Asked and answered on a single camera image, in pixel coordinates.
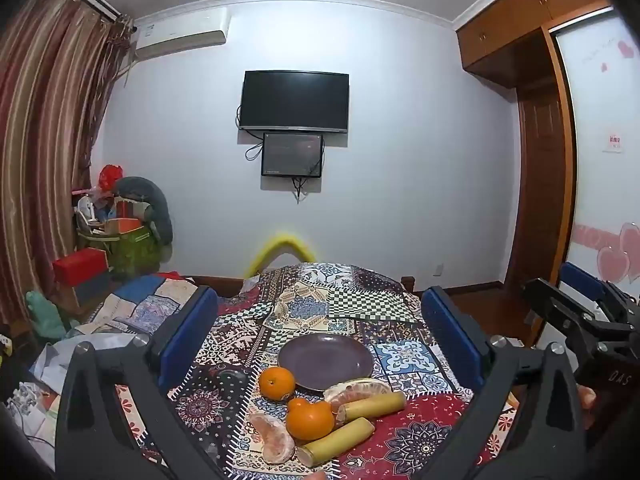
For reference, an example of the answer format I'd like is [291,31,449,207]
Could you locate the dark wooden furniture frame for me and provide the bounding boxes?
[180,274,417,302]

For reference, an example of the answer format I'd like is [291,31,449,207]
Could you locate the blue white patchwork cloth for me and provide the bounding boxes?
[75,272,201,338]

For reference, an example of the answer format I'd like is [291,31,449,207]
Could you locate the green bag with clutter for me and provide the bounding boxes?
[107,225,161,278]

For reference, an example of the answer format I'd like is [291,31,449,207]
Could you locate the dark blue box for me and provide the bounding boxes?
[74,270,114,302]

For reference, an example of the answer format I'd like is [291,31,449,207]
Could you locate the teal plush toy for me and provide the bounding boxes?
[25,290,69,343]

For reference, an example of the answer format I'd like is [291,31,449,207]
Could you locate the striped red brown curtain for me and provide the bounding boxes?
[0,0,133,321]

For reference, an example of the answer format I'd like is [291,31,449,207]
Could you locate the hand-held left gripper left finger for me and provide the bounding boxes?
[54,285,236,480]

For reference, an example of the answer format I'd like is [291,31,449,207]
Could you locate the red plastic bag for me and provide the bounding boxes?
[98,164,123,191]

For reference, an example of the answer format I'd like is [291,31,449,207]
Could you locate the black wall television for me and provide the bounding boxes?
[238,71,350,134]

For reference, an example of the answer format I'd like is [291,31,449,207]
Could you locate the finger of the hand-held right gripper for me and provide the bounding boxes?
[560,262,640,328]
[522,277,635,376]

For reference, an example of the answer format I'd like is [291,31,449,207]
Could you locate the brown wooden door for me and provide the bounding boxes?
[502,27,576,293]

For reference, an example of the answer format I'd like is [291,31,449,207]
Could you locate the white air conditioner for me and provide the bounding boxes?
[131,7,228,58]

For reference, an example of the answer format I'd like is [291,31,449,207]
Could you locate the crumpled white paper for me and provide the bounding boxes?
[9,340,68,461]

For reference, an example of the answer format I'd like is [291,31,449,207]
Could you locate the yellow fuzzy hoop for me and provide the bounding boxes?
[245,232,318,278]

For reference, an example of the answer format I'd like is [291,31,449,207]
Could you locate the purple plate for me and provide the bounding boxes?
[277,335,375,393]

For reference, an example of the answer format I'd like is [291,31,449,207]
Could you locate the orange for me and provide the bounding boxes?
[285,397,335,442]
[258,366,297,401]

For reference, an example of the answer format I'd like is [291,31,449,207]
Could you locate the yellow sugarcane piece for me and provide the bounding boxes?
[336,391,407,423]
[295,419,376,466]

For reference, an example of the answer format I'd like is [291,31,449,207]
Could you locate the small black wall monitor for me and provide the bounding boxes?
[261,132,323,178]

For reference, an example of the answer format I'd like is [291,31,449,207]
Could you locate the peeled pomelo piece with rind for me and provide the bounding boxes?
[323,379,393,413]

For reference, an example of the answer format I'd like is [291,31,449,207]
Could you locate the white wardrobe door with hearts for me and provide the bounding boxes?
[550,7,640,306]

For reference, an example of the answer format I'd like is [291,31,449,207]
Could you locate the wooden overhead cabinet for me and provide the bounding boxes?
[456,0,613,73]

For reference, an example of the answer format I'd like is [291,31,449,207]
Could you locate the red box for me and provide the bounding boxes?
[52,247,110,286]

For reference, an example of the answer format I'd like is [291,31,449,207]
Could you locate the peeled pomelo segment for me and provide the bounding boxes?
[248,411,296,465]

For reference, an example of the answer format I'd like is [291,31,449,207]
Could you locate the patchwork printed tablecloth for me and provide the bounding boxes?
[115,262,506,480]

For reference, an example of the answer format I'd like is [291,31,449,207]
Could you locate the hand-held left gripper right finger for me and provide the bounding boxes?
[420,286,588,480]

